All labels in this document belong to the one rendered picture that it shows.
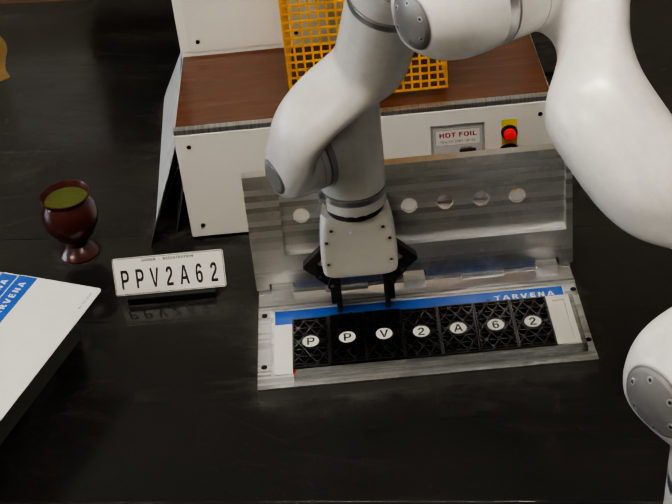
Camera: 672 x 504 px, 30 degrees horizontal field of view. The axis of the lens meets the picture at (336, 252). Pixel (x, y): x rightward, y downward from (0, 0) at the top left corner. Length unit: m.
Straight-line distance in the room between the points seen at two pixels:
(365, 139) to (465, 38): 0.44
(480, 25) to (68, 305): 0.79
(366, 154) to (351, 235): 0.13
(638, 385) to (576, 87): 0.26
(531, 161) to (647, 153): 0.62
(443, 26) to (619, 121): 0.17
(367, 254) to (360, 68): 0.33
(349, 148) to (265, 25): 0.51
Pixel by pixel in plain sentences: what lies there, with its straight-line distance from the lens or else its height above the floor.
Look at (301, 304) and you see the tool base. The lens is 1.74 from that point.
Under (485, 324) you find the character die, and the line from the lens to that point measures 1.68.
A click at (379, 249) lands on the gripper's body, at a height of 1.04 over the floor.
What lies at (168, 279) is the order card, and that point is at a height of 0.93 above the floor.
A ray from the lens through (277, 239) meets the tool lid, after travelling 1.71.
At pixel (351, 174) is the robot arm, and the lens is 1.55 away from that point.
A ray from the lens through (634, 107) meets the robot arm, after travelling 1.11.
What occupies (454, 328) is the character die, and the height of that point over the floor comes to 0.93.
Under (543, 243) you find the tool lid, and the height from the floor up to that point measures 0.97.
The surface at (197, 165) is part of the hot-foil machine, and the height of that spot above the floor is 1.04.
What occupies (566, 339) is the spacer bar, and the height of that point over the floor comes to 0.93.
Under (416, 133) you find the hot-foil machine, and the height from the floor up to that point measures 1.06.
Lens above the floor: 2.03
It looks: 37 degrees down
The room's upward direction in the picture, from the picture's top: 6 degrees counter-clockwise
